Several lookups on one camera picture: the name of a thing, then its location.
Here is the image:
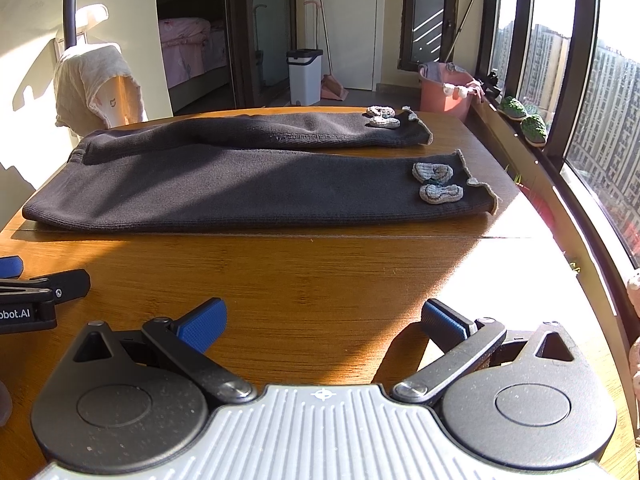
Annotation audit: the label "grey cloth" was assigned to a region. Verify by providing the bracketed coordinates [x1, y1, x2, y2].
[424, 61, 470, 84]

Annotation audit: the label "dark framed glass panel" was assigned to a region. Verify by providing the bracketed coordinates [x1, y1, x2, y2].
[397, 0, 460, 74]

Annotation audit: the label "mop handle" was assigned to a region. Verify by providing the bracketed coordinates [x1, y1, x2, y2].
[442, 0, 487, 64]

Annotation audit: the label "white wall fixture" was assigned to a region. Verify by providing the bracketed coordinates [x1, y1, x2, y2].
[74, 4, 110, 37]

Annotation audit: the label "small black object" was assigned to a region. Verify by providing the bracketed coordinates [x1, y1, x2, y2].
[482, 70, 503, 101]

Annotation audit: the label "white trash bin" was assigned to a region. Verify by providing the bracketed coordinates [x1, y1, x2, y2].
[286, 48, 324, 107]

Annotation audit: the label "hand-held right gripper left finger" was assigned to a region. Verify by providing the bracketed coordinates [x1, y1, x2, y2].
[72, 297, 258, 406]

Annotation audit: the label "black curved pole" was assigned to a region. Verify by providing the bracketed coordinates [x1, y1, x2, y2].
[62, 0, 82, 49]

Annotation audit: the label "white appliance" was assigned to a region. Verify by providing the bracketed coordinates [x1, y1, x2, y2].
[101, 77, 143, 129]

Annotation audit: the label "dark grey pants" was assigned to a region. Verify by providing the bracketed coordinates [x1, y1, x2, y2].
[22, 108, 502, 233]

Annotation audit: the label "dark window frame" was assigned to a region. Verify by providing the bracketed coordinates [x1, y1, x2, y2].
[475, 0, 640, 272]

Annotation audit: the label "white door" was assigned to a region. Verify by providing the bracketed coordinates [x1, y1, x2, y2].
[320, 0, 379, 92]

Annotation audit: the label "pink bucket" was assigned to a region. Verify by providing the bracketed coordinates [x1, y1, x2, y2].
[418, 61, 477, 122]

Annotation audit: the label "cream cloth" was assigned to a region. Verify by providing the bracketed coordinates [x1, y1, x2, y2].
[54, 44, 148, 137]

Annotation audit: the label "dark sliding door frame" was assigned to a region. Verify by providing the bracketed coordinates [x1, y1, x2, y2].
[224, 0, 299, 107]

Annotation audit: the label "pink dustpan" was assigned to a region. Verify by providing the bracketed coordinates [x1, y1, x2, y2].
[320, 74, 346, 101]

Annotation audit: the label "bed with pink bedding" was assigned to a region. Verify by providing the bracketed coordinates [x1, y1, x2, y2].
[158, 16, 229, 111]

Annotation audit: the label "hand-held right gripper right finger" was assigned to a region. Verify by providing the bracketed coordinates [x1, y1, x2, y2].
[391, 298, 576, 406]

